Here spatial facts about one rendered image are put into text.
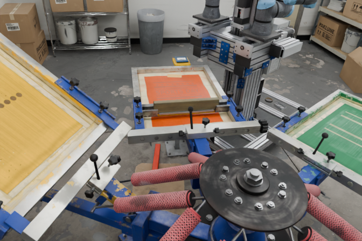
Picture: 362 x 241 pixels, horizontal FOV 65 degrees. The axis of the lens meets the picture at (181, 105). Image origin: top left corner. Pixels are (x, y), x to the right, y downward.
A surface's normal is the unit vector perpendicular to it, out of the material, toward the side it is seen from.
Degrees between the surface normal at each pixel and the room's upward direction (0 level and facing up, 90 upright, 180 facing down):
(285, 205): 0
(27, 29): 90
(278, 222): 0
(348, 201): 0
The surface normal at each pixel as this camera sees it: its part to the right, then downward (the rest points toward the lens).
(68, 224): 0.04, -0.84
